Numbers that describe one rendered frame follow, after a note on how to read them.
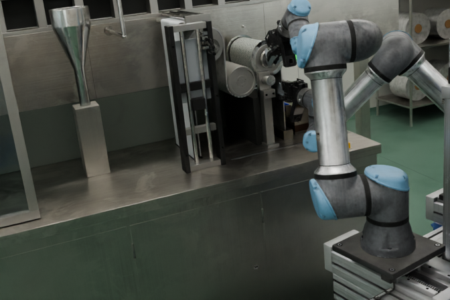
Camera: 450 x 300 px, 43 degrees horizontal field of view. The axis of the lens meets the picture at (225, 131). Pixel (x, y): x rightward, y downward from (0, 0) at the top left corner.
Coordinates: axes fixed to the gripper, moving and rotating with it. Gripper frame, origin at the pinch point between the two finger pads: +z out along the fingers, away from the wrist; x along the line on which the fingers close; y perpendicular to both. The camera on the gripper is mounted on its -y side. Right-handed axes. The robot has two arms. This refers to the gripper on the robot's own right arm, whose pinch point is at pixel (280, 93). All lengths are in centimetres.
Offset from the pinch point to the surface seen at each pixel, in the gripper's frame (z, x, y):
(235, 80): -2.3, 20.6, 9.5
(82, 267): -29, 93, -38
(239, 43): 14.9, 10.2, 20.7
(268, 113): -7.2, 9.5, -5.3
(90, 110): 4, 77, 6
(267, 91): -9.4, 10.4, 4.3
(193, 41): -12.6, 39.3, 28.1
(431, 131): 180, -237, -109
